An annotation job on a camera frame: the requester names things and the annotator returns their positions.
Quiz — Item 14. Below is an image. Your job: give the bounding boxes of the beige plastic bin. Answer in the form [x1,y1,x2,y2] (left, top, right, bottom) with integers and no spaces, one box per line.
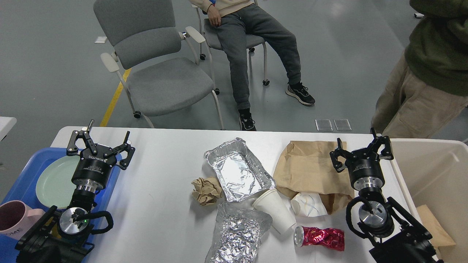
[391,138,468,263]

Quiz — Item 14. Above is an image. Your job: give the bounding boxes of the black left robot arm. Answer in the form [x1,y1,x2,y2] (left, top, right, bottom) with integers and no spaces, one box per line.
[15,120,135,263]

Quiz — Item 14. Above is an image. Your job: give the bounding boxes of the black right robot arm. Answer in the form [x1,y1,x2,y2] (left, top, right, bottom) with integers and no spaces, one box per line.
[330,128,436,263]

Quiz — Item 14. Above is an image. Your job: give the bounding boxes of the white side table corner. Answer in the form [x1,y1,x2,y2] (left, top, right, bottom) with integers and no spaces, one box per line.
[0,116,17,141]

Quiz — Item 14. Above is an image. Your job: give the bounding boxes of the blue plastic tray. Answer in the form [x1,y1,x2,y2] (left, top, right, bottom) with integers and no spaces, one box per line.
[0,148,121,263]

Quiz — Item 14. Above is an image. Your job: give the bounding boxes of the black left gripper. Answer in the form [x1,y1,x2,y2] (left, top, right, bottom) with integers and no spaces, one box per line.
[66,119,136,191]

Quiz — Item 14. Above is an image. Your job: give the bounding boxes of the crumpled brown paper ball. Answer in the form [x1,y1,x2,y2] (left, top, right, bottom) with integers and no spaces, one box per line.
[191,176,223,206]

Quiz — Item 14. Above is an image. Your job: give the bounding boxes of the aluminium foil tray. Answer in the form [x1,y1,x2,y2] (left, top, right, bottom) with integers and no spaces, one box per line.
[204,138,276,202]

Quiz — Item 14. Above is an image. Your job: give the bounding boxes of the brown paper in bin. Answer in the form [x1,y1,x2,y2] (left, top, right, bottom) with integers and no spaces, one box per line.
[416,205,456,248]

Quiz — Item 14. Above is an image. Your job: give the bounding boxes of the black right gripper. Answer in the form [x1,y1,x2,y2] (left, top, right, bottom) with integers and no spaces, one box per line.
[329,127,394,191]

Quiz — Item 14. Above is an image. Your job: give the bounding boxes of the crushed white paper cup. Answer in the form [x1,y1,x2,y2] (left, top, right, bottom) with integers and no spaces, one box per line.
[291,193,328,217]

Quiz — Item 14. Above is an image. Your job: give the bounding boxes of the brown paper bag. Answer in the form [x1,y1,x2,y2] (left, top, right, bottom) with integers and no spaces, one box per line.
[273,141,355,214]

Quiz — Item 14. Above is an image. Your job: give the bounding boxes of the crushed red can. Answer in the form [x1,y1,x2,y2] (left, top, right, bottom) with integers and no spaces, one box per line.
[294,226,346,251]

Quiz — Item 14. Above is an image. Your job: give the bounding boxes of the empty grey chair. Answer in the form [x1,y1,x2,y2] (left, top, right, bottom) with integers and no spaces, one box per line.
[93,0,224,130]

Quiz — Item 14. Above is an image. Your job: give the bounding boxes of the metal floor plates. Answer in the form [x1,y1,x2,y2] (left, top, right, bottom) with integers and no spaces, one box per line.
[315,119,352,132]

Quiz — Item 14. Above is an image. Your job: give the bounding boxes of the occupied grey chair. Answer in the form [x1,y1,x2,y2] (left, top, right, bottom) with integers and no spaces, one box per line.
[192,4,270,87]

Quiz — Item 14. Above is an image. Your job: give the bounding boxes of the standing person green hoodie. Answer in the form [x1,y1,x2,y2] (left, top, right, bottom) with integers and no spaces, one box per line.
[371,0,468,138]

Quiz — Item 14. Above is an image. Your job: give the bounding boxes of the crumpled aluminium foil sheet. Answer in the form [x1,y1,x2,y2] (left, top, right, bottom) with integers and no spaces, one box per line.
[205,202,273,263]

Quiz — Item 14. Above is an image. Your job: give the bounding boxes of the pink mug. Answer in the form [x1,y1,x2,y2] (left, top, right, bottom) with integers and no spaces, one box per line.
[0,200,45,241]

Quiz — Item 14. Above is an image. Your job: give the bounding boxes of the light green plate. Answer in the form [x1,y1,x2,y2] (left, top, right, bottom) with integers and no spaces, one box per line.
[35,156,80,209]

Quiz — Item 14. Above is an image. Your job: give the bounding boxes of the seated person grey trousers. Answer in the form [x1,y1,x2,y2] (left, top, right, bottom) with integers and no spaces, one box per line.
[189,0,316,131]

